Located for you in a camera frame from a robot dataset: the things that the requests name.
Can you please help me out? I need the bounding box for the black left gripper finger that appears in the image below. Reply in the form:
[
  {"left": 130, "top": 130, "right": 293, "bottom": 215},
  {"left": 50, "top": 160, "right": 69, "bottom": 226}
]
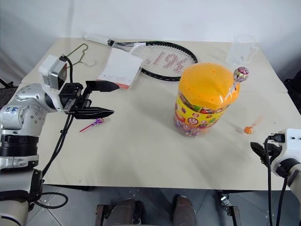
[
  {"left": 81, "top": 80, "right": 121, "bottom": 101},
  {"left": 73, "top": 106, "right": 115, "bottom": 120}
]

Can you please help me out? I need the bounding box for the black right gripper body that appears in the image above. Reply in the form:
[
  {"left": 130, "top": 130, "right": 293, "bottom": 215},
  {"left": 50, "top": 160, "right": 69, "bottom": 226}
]
[{"left": 265, "top": 142, "right": 283, "bottom": 161}]

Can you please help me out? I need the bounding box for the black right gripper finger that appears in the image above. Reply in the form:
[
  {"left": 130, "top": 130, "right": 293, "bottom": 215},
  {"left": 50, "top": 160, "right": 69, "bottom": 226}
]
[
  {"left": 250, "top": 141, "right": 267, "bottom": 154},
  {"left": 255, "top": 150, "right": 269, "bottom": 164}
]

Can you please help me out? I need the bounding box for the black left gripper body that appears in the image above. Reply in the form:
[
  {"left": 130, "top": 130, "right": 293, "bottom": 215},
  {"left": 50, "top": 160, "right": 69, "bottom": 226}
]
[{"left": 58, "top": 82, "right": 92, "bottom": 115}]

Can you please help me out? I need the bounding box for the clear candy jar colourful label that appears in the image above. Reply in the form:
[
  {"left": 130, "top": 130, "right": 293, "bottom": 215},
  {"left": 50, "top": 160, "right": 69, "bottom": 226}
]
[{"left": 173, "top": 91, "right": 232, "bottom": 138}]

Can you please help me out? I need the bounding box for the orange plastic jar lid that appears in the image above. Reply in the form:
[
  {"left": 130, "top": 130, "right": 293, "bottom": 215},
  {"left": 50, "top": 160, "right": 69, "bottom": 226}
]
[{"left": 177, "top": 62, "right": 241, "bottom": 109}]

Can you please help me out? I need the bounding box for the purple lollipop pink stick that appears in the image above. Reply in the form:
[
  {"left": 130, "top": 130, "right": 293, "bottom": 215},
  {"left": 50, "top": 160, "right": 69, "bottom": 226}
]
[{"left": 79, "top": 118, "right": 105, "bottom": 133}]

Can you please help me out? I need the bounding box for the orange lollipop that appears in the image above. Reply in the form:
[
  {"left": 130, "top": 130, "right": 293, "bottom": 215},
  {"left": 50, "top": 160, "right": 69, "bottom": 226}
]
[{"left": 243, "top": 115, "right": 264, "bottom": 135}]

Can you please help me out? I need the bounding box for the white paper booklet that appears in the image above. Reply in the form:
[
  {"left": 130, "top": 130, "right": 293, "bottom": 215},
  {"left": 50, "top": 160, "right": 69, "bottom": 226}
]
[{"left": 97, "top": 48, "right": 144, "bottom": 90}]

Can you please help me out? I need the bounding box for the table caster wheel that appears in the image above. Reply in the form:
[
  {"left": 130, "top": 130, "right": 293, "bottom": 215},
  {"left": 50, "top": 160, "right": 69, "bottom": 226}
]
[{"left": 219, "top": 192, "right": 233, "bottom": 208}]

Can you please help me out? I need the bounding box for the black tennis racket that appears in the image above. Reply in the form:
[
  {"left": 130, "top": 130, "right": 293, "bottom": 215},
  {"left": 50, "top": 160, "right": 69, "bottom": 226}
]
[{"left": 83, "top": 32, "right": 198, "bottom": 83}]

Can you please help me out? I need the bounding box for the black stand leg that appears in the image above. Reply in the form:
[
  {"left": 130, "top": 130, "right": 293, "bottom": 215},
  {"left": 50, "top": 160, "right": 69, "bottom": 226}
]
[{"left": 0, "top": 77, "right": 15, "bottom": 89}]

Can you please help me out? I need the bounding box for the black bag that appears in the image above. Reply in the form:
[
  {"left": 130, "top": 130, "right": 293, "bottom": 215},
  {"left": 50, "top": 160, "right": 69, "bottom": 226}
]
[{"left": 284, "top": 77, "right": 301, "bottom": 95}]

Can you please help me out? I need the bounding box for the pink wrapped lollipop white stick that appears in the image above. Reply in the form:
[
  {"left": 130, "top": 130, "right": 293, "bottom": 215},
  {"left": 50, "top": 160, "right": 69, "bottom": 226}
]
[{"left": 224, "top": 66, "right": 250, "bottom": 101}]

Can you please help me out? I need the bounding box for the dark brown rounded shape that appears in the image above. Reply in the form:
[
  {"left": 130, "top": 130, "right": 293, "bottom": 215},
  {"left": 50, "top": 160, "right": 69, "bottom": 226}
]
[
  {"left": 110, "top": 199, "right": 143, "bottom": 226},
  {"left": 172, "top": 194, "right": 198, "bottom": 226}
]

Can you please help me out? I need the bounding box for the clear plastic measuring cup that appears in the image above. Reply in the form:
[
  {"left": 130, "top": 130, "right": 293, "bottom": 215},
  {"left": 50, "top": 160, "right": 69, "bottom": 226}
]
[{"left": 225, "top": 34, "right": 260, "bottom": 66}]

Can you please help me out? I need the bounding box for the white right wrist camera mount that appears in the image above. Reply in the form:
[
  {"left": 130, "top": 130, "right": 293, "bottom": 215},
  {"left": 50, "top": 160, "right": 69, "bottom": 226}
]
[{"left": 269, "top": 128, "right": 301, "bottom": 175}]

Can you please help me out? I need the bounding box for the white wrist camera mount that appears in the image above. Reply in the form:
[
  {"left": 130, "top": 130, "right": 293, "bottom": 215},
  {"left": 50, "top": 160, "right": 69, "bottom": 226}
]
[
  {"left": 269, "top": 128, "right": 301, "bottom": 175},
  {"left": 38, "top": 55, "right": 68, "bottom": 90}
]

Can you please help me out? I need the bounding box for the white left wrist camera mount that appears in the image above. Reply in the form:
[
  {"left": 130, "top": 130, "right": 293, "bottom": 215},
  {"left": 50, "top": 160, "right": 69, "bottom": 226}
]
[{"left": 38, "top": 55, "right": 68, "bottom": 90}]

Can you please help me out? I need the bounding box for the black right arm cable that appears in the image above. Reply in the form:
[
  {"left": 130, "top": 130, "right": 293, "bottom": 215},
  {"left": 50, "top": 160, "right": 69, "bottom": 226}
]
[{"left": 263, "top": 133, "right": 289, "bottom": 226}]

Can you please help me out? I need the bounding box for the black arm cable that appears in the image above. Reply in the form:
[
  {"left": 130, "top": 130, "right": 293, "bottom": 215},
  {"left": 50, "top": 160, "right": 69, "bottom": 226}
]
[
  {"left": 28, "top": 54, "right": 74, "bottom": 209},
  {"left": 263, "top": 133, "right": 289, "bottom": 226}
]

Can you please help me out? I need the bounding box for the thin wire clothes hanger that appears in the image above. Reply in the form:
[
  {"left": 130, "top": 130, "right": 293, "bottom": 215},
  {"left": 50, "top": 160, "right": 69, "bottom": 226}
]
[{"left": 65, "top": 43, "right": 98, "bottom": 68}]

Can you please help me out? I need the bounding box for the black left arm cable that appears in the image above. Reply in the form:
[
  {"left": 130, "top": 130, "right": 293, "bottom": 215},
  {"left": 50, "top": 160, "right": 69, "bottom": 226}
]
[{"left": 28, "top": 54, "right": 74, "bottom": 209}]

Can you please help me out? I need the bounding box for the rusty metal frame bracket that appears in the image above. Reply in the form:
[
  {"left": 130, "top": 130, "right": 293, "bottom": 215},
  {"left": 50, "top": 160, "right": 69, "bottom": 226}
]
[
  {"left": 95, "top": 204, "right": 111, "bottom": 226},
  {"left": 225, "top": 204, "right": 243, "bottom": 226}
]

